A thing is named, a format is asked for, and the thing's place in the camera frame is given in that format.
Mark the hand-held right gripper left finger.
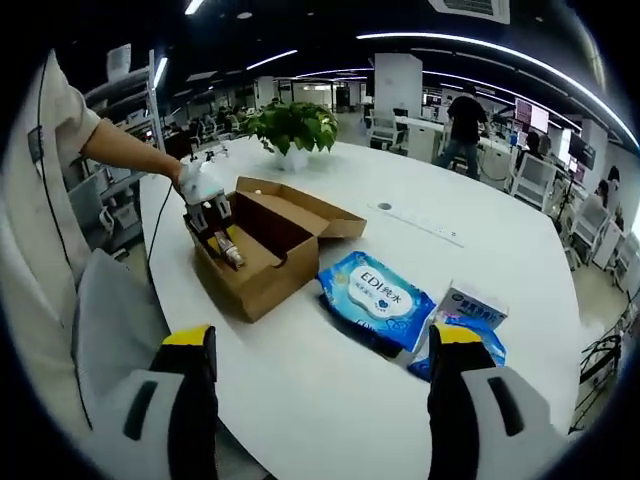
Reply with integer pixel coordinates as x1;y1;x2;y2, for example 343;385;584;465
82;324;220;480

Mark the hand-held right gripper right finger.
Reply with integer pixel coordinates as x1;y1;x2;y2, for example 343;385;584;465
427;322;571;480

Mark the small pale item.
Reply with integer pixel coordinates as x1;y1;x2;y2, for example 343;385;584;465
215;232;247;272

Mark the brown cardboard shoe box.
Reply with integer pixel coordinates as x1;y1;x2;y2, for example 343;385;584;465
183;175;369;325

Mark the blue floral tissue pack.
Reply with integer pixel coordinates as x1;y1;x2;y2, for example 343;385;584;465
407;314;507;384

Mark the small white blue box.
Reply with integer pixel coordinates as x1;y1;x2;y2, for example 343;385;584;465
439;280;510;331

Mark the blue wet wipes pack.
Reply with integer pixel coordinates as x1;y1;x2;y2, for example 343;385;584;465
316;250;437;354

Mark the small dark table gadget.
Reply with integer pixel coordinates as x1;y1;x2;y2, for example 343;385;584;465
192;142;231;164

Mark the white plant pot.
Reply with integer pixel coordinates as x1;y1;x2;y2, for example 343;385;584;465
272;144;314;174

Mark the metal shelf rack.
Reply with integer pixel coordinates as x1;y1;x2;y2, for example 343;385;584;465
82;49;169;251

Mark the green leafy plant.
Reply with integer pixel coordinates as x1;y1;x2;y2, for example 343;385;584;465
239;101;339;156

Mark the black metal stand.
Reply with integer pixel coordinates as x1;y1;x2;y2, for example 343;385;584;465
569;333;625;435

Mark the person in white shirt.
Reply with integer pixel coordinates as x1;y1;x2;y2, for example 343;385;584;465
0;49;104;451

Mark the white office chair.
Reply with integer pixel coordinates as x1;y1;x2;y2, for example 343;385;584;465
509;152;557;211
369;109;409;152

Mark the curved ceiling light strip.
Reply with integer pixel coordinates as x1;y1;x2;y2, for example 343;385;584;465
357;32;640;147

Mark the white ceiling air vent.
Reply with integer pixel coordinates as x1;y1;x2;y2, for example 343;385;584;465
429;0;511;25

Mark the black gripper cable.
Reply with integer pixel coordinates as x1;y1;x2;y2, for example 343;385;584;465
146;183;175;284

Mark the white table cable cover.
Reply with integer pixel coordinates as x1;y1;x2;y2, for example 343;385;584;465
367;202;466;249

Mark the pink wall screen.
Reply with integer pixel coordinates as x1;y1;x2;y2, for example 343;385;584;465
514;97;550;134

